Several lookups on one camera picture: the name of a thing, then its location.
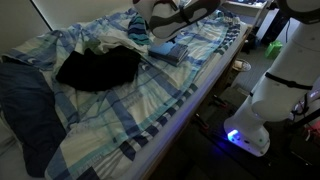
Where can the white crumpled cloth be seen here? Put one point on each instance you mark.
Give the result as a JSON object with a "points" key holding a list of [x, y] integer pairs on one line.
{"points": [[116, 41]]}

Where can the green cloth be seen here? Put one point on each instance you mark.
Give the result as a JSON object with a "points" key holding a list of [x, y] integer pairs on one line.
{"points": [[91, 46]]}

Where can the teal navy striped cloth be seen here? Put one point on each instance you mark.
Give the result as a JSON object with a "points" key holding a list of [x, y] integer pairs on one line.
{"points": [[138, 31]]}

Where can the blue checkered blanket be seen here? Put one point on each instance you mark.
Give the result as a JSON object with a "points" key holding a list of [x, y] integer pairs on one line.
{"points": [[126, 110]]}

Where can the round grey bowl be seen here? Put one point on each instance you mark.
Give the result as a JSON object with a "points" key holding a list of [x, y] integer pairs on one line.
{"points": [[242, 65]]}

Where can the black garment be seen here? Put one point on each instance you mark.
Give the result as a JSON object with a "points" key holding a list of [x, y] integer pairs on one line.
{"points": [[100, 68]]}

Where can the blue paperback book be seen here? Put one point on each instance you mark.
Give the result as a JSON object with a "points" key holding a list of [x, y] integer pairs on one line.
{"points": [[168, 49]]}

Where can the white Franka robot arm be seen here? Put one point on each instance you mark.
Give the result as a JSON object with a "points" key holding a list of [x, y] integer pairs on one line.
{"points": [[283, 83]]}

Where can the white side table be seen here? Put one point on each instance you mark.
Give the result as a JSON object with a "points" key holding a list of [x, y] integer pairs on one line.
{"points": [[243, 6]]}

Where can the dark blue pillow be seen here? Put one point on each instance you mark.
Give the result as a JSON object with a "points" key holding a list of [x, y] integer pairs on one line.
{"points": [[26, 110]]}

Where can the green container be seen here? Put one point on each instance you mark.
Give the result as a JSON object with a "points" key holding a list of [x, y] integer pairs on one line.
{"points": [[274, 50]]}

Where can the white mattress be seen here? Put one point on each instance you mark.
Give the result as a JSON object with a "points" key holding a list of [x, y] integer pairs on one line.
{"points": [[186, 113]]}

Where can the thick book with white pages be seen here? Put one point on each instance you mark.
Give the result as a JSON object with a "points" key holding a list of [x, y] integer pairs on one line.
{"points": [[173, 61]]}

